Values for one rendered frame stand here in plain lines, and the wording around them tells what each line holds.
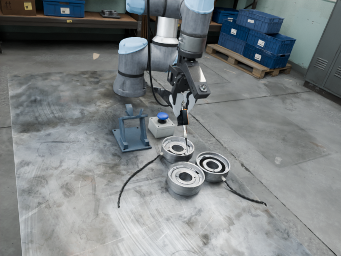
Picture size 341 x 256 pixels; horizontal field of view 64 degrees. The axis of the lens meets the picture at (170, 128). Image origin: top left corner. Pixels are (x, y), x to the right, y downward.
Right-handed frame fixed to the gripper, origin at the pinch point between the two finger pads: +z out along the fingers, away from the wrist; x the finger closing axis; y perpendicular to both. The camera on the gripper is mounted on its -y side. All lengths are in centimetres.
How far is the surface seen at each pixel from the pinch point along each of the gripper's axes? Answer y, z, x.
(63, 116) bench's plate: 27.6, 13.1, 32.8
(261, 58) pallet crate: 238, 70, -271
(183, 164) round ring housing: -12.2, 9.7, 4.0
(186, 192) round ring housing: -21.7, 11.0, 7.6
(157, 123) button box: 9.3, 8.6, 3.6
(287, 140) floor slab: 77, 94, -174
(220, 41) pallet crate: 328, 73, -258
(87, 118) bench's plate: 24.6, 13.1, 24.9
